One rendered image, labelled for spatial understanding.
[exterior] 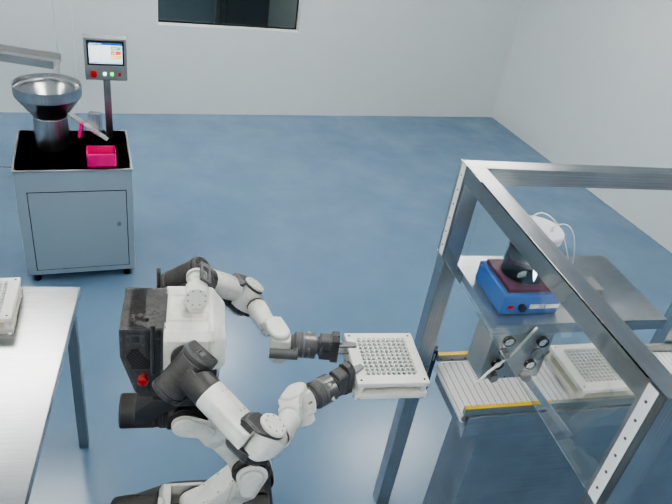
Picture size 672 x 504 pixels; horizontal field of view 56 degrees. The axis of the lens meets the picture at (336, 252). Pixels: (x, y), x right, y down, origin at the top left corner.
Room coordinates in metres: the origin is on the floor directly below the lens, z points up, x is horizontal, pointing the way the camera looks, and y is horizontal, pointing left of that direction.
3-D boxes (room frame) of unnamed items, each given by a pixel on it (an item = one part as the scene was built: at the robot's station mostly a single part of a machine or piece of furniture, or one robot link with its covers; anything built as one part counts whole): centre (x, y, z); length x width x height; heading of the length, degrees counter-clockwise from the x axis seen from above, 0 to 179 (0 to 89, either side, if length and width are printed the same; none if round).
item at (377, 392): (1.63, -0.22, 1.01); 0.24 x 0.24 x 0.02; 15
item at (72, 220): (3.35, 1.63, 0.38); 0.63 x 0.57 x 0.76; 114
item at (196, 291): (1.46, 0.38, 1.34); 0.10 x 0.07 x 0.09; 15
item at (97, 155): (3.23, 1.41, 0.80); 0.16 x 0.12 x 0.09; 114
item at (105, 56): (3.56, 1.49, 1.07); 0.23 x 0.10 x 0.62; 114
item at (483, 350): (1.64, -0.61, 1.20); 0.22 x 0.11 x 0.20; 107
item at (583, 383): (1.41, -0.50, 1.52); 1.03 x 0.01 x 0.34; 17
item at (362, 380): (1.63, -0.22, 1.05); 0.25 x 0.24 x 0.02; 105
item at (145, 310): (1.45, 0.44, 1.14); 0.34 x 0.30 x 0.36; 15
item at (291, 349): (1.62, 0.11, 1.04); 0.11 x 0.11 x 0.11; 7
